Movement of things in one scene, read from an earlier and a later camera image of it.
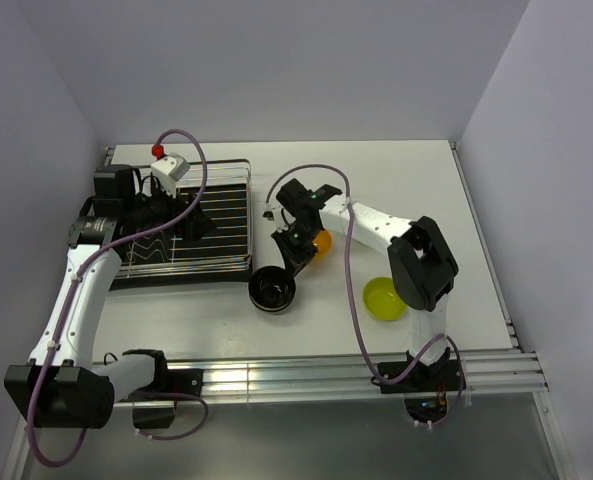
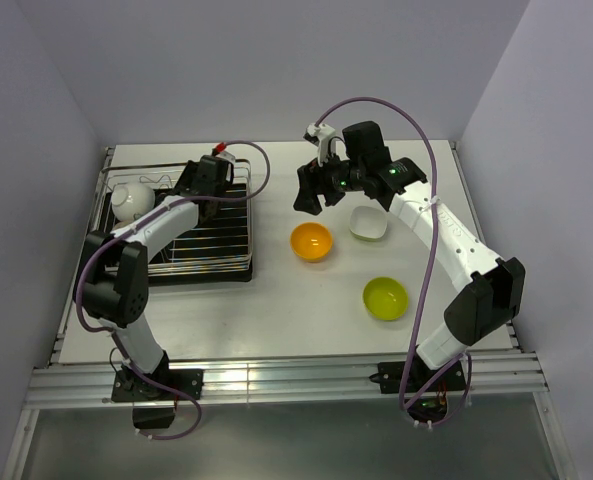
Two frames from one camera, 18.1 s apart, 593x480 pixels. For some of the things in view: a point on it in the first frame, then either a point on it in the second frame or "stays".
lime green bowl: (382, 300) stays
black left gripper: (194, 225) -> (189, 172)
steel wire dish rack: (222, 190) stays
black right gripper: (295, 260) -> (309, 175)
